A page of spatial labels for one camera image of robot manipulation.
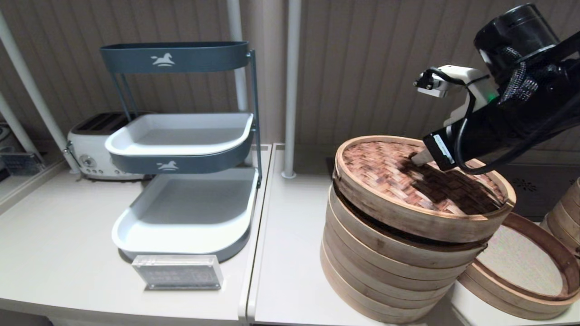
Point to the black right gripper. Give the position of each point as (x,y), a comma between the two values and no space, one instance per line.
(471,140)

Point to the small woven bamboo steamer lid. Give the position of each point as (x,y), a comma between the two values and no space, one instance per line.
(385,167)

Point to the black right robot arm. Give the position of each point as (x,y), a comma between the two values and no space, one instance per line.
(516,31)

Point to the bamboo steamer stack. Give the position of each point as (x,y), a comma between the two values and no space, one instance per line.
(566,213)

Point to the low bamboo steamer base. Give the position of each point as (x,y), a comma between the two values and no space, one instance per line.
(498,299)

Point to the white metal support pole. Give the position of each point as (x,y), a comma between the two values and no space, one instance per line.
(292,90)
(16,124)
(235,22)
(31,86)

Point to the blue-grey oval rack shelf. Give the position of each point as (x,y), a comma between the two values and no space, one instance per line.
(204,58)

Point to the white-lined blue-grey rack tray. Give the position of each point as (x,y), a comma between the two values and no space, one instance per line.
(181,135)
(181,212)

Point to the clear acrylic warning sign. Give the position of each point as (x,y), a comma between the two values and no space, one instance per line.
(178,271)

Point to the white retro toaster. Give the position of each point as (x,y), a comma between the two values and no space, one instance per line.
(90,149)

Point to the small dark acrylic sign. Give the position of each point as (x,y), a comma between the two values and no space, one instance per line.
(20,164)

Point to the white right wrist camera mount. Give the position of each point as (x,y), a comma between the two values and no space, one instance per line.
(457,77)

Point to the blue-grey metal rack frame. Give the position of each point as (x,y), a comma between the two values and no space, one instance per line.
(254,113)

